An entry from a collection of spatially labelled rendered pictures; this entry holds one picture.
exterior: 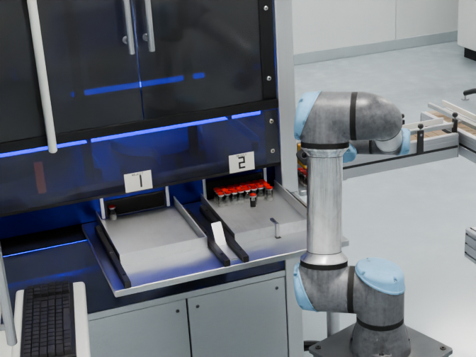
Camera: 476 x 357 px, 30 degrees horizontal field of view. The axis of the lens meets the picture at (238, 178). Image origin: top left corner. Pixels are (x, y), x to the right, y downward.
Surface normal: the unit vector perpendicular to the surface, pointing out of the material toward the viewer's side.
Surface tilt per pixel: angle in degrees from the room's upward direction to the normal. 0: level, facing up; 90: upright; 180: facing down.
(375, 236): 0
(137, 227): 0
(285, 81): 90
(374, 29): 90
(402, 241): 0
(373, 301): 90
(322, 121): 77
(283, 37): 90
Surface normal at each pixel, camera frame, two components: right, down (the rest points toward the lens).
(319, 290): -0.23, 0.16
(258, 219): -0.06, -0.93
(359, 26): 0.34, 0.33
